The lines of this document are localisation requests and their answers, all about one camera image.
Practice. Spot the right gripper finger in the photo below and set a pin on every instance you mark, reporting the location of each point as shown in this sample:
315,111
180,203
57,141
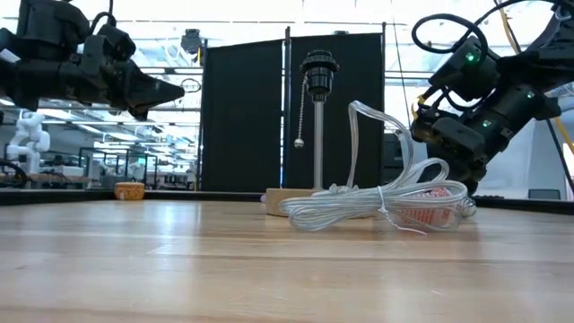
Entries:
466,175

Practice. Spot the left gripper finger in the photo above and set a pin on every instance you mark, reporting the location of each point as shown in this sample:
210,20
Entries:
152,89

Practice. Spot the table lamp with black socket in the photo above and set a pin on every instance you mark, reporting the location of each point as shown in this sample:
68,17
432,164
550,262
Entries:
319,74

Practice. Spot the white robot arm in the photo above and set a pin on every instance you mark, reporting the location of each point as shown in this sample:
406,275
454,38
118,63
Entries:
29,139

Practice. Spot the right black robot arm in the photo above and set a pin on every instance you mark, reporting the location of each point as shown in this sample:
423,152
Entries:
556,58

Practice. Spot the clear plastic storage tub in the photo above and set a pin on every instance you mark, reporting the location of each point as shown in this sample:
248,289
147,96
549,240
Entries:
515,170

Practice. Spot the black equipment rack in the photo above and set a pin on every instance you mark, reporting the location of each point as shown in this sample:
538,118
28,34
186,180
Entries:
393,157

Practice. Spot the small dark grey box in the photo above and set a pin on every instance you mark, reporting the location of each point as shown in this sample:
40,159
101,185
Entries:
545,194

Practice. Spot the black folding partition screen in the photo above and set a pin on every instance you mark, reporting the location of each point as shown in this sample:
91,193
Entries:
237,112

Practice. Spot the white twist tie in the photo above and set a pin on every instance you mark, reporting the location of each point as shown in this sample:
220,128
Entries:
381,202

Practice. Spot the wooden robot workbench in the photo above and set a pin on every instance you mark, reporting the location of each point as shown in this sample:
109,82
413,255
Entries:
54,178

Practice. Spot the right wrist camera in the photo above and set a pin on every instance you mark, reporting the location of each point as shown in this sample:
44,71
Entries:
466,67

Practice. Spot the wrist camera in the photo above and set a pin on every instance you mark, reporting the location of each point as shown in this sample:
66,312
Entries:
466,67
114,42

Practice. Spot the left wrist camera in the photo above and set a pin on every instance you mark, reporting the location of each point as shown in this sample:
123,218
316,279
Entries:
114,42

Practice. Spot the black ceiling camera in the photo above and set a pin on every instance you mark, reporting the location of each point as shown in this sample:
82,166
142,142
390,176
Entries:
192,41

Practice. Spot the black aluminium table frame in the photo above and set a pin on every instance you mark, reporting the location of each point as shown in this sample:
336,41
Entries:
67,196

